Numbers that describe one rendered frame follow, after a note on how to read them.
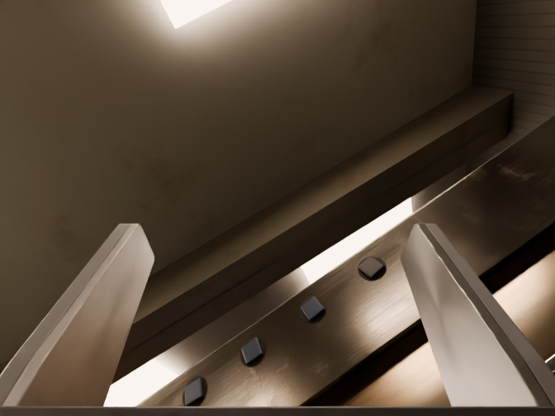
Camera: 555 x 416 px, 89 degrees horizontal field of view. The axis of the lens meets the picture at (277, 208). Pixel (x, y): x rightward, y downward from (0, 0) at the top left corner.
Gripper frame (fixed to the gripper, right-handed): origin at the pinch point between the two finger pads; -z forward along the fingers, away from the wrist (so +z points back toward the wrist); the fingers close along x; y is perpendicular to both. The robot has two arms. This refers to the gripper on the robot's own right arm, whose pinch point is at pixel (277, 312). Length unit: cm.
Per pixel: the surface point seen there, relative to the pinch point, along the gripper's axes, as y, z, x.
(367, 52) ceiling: 33, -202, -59
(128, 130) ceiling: 59, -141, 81
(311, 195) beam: 117, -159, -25
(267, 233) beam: 130, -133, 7
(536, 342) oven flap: 38, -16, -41
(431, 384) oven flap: 46, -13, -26
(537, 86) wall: 52, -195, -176
